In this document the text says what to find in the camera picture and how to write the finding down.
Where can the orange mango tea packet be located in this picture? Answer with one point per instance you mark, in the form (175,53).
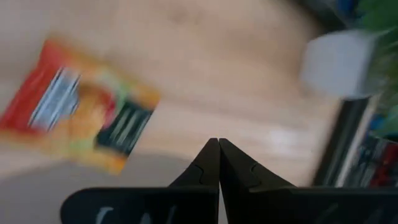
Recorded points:
(77,102)

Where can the green plant in white pot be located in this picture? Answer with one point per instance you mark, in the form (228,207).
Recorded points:
(335,62)

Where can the red storage bin rack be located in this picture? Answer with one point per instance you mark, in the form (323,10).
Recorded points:
(382,168)

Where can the round grey mat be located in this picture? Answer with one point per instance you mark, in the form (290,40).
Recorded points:
(31,199)

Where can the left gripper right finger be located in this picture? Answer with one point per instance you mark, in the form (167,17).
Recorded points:
(248,199)

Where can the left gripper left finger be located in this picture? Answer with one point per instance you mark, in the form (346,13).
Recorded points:
(186,202)

